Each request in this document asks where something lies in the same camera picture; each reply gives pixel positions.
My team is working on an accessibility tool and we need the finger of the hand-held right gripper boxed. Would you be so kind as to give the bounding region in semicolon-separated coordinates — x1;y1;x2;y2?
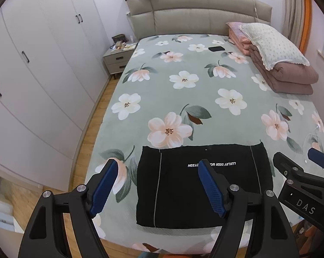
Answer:
273;152;324;187
307;148;324;170

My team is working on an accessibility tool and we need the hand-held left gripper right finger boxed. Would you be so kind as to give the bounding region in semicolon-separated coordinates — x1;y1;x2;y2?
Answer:
198;159;302;258

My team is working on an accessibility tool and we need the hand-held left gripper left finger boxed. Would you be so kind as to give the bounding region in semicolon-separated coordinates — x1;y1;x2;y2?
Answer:
17;158;119;258

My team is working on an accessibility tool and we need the black hooded jacket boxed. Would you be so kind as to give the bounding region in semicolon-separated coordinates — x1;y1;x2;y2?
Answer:
136;141;275;229

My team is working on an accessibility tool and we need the folded mauve quilt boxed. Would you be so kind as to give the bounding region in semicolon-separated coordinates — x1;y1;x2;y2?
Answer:
244;43;319;95

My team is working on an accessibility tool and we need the green floral bed sheet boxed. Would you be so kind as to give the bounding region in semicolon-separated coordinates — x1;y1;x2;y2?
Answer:
84;34;324;253

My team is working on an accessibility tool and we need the white dotted pillow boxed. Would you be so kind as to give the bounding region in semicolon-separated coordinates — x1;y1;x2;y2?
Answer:
238;22;311;70

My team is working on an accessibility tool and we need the grey nightstand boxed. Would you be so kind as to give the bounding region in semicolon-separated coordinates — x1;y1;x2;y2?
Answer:
102;41;138;80

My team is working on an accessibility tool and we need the white wardrobe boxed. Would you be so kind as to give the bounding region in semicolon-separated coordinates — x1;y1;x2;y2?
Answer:
0;0;111;191

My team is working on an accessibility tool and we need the orange curtain band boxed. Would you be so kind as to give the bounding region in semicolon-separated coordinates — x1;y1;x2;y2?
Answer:
302;0;313;53

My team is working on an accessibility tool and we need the nightstand clutter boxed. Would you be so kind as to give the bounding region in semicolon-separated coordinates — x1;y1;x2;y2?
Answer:
110;41;138;51

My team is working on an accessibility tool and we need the beige curtain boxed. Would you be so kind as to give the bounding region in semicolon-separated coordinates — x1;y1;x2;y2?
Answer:
284;0;309;51

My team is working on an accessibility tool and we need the beige padded headboard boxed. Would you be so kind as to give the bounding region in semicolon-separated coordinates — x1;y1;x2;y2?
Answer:
126;0;273;41

